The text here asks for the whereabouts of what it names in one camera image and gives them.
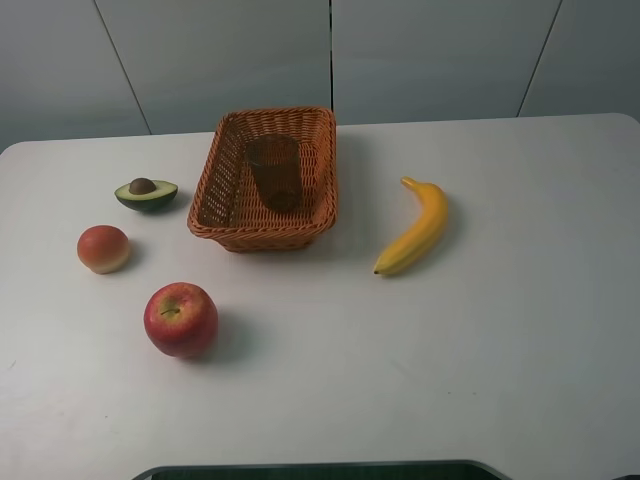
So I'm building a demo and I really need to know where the transparent grey plastic cup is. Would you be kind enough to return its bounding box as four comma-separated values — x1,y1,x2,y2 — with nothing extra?
245,134,302,214

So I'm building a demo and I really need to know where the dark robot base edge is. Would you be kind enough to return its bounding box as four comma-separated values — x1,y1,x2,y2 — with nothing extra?
136,460,506,479

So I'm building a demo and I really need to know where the orange wicker basket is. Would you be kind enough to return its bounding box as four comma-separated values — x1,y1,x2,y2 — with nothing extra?
187,107,338,253

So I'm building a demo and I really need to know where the yellow banana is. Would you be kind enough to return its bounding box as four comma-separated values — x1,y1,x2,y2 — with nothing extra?
373,176,449,276

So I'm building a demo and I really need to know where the red apple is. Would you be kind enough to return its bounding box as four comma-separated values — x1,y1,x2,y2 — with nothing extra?
143,282,218,359

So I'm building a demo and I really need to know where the halved avocado with pit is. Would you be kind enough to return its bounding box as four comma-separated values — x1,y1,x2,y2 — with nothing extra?
114,177,178,212

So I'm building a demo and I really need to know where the round bread bun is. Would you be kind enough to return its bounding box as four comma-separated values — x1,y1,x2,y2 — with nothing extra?
76,225,131,274

